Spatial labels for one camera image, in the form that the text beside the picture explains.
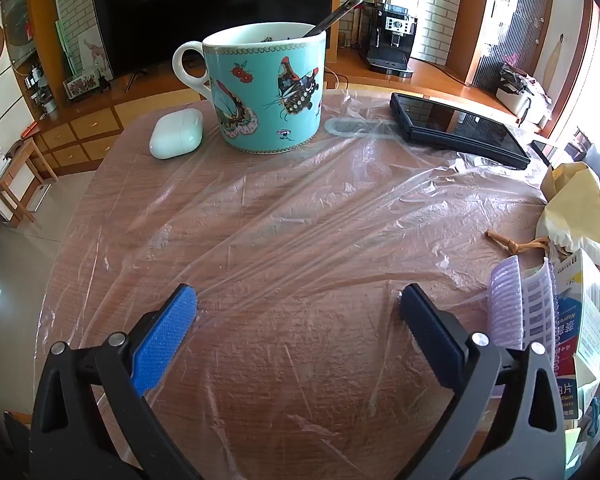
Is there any floral picture frame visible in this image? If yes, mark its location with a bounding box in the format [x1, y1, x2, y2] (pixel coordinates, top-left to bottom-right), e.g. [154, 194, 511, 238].
[62, 72, 103, 101]

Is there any white floor appliance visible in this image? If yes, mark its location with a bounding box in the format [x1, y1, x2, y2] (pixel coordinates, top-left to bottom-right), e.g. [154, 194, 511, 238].
[27, 184, 53, 211]

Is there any black tablet in case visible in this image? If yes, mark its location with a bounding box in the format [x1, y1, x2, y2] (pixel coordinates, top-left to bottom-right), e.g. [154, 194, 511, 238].
[389, 92, 532, 170]

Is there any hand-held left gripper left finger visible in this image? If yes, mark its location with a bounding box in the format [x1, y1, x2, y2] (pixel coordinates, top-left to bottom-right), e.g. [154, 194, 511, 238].
[29, 283, 203, 480]

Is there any giraffe picture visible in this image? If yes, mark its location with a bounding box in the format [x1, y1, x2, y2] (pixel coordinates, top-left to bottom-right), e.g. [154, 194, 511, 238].
[77, 35, 113, 81]

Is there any white and black bag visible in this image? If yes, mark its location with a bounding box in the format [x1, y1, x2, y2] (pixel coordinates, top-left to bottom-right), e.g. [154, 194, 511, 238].
[495, 62, 551, 126]

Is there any small wooden side table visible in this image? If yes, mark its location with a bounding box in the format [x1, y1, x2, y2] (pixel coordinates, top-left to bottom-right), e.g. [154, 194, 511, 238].
[0, 140, 58, 223]

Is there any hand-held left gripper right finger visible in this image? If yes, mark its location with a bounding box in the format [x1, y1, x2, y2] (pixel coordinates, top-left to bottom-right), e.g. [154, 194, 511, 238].
[399, 283, 567, 480]

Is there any yellow cloth pouch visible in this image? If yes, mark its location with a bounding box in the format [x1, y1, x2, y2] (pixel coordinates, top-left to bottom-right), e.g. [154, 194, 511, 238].
[536, 161, 600, 281]

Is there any turquoise butterfly mug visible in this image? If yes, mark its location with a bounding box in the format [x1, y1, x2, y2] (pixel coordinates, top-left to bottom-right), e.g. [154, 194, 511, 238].
[172, 22, 327, 153]

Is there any black coffee machine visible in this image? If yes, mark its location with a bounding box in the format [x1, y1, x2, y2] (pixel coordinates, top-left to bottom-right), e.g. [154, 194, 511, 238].
[358, 4, 413, 78]

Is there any clear plastic table cover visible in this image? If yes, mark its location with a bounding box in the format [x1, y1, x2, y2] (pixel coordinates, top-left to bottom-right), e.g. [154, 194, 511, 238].
[40, 87, 581, 480]

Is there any brown drawstring cord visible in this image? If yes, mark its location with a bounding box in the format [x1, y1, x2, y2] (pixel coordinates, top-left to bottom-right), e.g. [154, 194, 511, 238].
[486, 230, 551, 256]

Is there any white blue open medicine box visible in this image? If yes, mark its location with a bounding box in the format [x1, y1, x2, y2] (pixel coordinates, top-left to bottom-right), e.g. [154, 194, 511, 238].
[550, 249, 600, 431]

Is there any metal spoon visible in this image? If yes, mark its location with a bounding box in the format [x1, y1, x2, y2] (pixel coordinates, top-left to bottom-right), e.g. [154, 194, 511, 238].
[302, 0, 367, 38]

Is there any white earbuds case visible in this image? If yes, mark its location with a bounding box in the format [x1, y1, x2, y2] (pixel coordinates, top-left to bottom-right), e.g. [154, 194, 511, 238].
[149, 108, 204, 160]

